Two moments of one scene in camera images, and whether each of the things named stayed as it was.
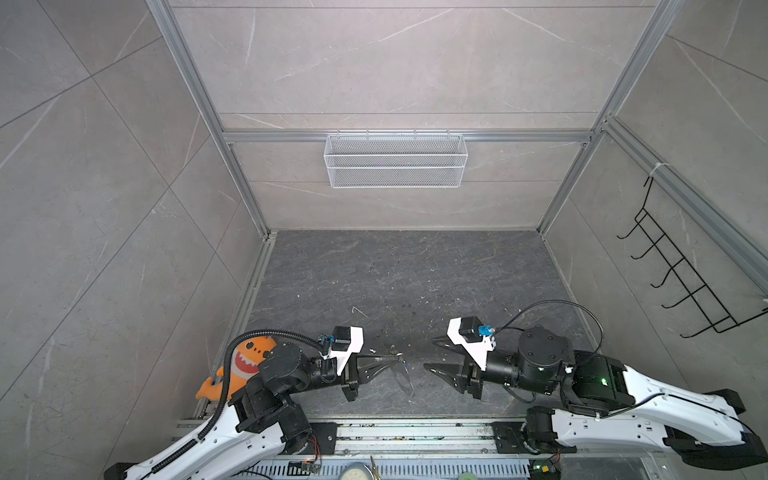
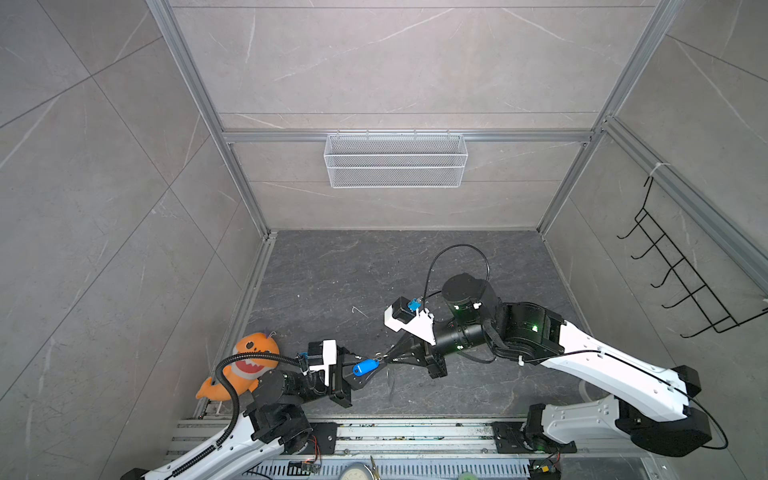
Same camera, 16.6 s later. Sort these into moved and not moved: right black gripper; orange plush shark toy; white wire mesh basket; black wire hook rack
Moved: right black gripper
Not moved: black wire hook rack; white wire mesh basket; orange plush shark toy
